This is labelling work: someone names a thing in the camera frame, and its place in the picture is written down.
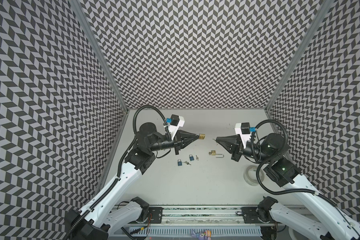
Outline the clear tape roll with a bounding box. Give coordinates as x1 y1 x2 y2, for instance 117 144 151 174
243 166 259 187

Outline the white tape roll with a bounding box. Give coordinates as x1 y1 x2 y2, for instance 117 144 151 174
288 228 299 240

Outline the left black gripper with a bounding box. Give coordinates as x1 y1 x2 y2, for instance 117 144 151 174
148 128 199 155

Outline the purple toy figure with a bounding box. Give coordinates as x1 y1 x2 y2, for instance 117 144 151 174
191 230 212 240

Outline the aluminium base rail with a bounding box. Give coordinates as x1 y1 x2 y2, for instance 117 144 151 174
125 205 278 227

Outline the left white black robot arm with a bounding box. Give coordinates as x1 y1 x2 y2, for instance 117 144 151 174
63 105 205 240

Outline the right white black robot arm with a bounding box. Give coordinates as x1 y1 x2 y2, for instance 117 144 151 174
215 120 360 240

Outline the blue padlock with keys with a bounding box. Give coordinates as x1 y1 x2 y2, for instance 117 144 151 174
177 159 192 167

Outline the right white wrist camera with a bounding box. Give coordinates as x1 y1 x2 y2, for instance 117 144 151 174
235 123 256 145

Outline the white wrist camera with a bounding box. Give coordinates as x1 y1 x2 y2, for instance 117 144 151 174
235 123 256 145
166 115 185 140

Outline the white slotted cable duct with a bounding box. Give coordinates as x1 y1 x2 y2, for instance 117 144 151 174
128 226 263 238

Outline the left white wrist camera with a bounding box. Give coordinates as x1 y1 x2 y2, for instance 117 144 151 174
166 115 185 140

